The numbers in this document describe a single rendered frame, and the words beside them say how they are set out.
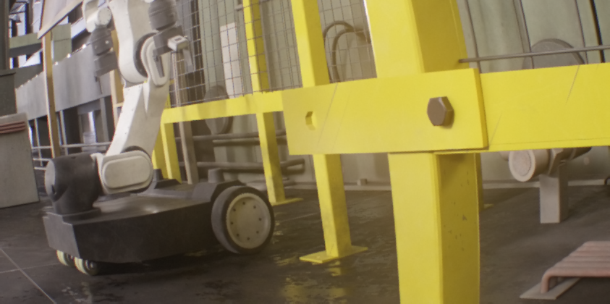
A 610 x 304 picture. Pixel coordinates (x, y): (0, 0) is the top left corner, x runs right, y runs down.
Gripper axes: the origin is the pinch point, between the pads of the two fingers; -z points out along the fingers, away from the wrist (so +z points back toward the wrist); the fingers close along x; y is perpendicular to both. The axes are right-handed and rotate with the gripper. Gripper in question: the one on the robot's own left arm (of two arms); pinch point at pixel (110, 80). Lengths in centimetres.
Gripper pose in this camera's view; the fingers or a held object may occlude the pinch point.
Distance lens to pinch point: 248.1
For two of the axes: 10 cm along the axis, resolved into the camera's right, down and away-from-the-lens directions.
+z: -2.8, -9.4, -1.9
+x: 6.7, -3.3, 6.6
